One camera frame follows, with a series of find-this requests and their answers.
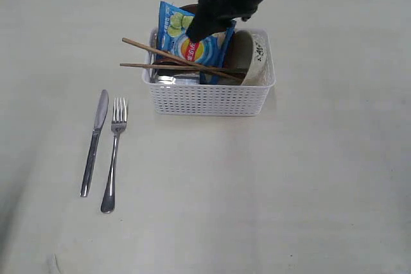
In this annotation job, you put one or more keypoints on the brown round plate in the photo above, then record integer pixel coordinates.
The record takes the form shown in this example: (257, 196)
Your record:
(189, 9)

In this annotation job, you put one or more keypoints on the silver fork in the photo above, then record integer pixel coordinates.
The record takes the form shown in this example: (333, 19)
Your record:
(118, 126)

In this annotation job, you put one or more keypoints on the blue Lays chips bag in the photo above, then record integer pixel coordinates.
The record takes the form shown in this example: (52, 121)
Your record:
(199, 49)

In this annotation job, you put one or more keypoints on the white perforated plastic basket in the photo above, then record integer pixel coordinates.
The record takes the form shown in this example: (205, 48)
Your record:
(215, 100)

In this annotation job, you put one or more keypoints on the steel cup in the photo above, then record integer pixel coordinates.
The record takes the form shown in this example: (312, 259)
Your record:
(178, 79)

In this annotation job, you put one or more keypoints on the silver table knife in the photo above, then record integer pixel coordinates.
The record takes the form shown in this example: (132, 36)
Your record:
(99, 120)

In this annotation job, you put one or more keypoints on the white ceramic bowl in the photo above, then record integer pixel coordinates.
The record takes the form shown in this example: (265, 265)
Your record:
(246, 58)

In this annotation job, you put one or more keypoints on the wooden chopstick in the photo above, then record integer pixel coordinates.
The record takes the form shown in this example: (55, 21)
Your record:
(184, 67)
(176, 58)

